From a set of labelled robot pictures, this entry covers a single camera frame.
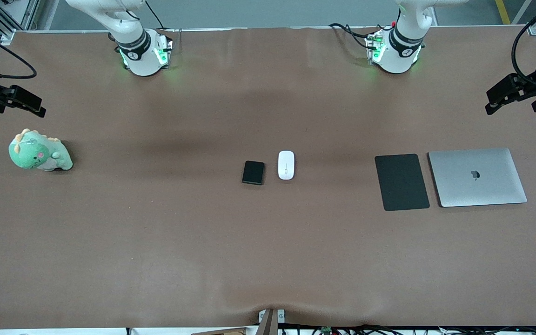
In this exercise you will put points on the white computer mouse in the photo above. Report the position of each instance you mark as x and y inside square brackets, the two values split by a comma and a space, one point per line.
[286, 165]

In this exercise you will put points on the brown camera mount post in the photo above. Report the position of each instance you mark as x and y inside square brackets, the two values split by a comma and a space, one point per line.
[268, 325]

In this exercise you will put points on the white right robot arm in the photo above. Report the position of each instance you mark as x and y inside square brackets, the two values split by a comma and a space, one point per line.
[142, 60]

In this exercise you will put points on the brown table mat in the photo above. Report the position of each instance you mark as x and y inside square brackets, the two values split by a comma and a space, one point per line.
[268, 242]

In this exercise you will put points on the black phone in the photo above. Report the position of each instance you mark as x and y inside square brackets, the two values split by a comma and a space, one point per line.
[253, 172]

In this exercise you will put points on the green dinosaur plush toy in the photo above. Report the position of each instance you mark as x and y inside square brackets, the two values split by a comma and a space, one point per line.
[30, 153]

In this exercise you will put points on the black mouse pad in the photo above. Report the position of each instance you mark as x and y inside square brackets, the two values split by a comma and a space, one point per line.
[402, 182]

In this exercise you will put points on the silver laptop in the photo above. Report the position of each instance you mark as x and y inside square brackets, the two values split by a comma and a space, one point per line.
[477, 186]

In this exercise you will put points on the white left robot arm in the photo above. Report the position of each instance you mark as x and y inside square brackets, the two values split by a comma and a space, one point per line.
[396, 58]

